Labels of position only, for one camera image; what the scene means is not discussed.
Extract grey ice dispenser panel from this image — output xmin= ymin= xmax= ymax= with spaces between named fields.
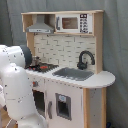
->
xmin=55 ymin=93 xmax=71 ymax=120

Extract silver toy pot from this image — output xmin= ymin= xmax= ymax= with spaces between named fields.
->
xmin=31 ymin=56 xmax=41 ymax=66

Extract grey range hood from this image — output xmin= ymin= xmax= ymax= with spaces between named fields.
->
xmin=26 ymin=15 xmax=54 ymax=34

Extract grey cabinet door handle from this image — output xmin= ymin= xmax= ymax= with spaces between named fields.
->
xmin=48 ymin=101 xmax=52 ymax=119

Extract red stove knob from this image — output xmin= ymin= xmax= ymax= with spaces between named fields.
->
xmin=33 ymin=81 xmax=38 ymax=87

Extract wooden toy kitchen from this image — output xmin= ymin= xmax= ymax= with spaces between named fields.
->
xmin=22 ymin=10 xmax=115 ymax=128

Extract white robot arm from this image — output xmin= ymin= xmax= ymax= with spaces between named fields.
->
xmin=0 ymin=45 xmax=47 ymax=128

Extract toy microwave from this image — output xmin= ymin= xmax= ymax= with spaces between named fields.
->
xmin=56 ymin=14 xmax=93 ymax=34

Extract black toy stovetop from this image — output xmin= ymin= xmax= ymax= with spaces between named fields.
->
xmin=28 ymin=63 xmax=57 ymax=73

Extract grey toy sink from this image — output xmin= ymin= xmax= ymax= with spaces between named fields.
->
xmin=53 ymin=67 xmax=93 ymax=81

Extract black toy faucet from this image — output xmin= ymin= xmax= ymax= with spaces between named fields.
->
xmin=77 ymin=50 xmax=95 ymax=70

